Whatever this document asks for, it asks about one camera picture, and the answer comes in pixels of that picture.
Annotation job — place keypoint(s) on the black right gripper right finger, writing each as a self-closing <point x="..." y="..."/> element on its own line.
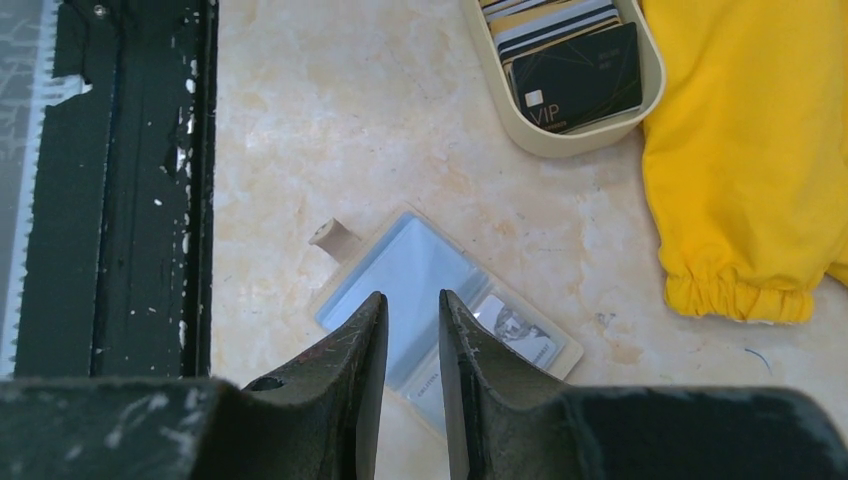
<point x="502" y="417"/>

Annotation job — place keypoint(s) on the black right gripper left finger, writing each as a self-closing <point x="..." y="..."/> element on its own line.
<point x="318" y="415"/>

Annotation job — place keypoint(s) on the beige card holder wallet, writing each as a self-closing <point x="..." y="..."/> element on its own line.
<point x="411" y="261"/>

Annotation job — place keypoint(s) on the black VIP front card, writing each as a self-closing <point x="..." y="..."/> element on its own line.
<point x="579" y="81"/>

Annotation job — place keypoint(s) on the stack of cards in tray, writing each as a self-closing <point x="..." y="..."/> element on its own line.
<point x="531" y="25"/>

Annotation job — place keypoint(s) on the yellow jacket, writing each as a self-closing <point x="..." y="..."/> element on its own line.
<point x="745" y="157"/>

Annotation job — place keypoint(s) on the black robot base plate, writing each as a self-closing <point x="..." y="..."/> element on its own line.
<point x="119" y="260"/>

